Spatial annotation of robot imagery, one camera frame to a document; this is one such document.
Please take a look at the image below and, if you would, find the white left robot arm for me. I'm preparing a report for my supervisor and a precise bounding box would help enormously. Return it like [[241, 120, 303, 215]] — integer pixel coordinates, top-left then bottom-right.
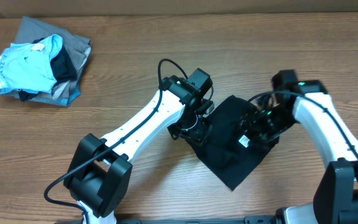
[[63, 74, 214, 223]]

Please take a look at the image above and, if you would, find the grey folded garment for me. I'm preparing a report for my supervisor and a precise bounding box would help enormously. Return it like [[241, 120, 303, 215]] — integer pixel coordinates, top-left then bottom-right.
[[14, 16, 91, 106]]

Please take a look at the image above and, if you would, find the black t-shirt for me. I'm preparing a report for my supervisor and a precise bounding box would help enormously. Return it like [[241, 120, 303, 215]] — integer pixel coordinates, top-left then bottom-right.
[[187, 95, 278, 190]]

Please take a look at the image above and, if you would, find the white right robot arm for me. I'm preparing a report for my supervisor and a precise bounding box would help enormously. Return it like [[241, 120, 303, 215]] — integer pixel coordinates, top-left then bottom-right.
[[237, 80, 358, 223]]

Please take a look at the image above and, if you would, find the light blue shirt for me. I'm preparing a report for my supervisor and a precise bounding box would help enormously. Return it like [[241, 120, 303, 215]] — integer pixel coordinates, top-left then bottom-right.
[[0, 34, 63, 94]]

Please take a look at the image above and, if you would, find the black garment in pile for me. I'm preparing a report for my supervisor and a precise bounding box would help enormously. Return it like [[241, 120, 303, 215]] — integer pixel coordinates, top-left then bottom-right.
[[17, 37, 78, 102]]

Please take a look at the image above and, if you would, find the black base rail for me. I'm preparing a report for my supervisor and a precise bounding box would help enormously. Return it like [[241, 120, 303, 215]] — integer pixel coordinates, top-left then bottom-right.
[[54, 215, 279, 224]]

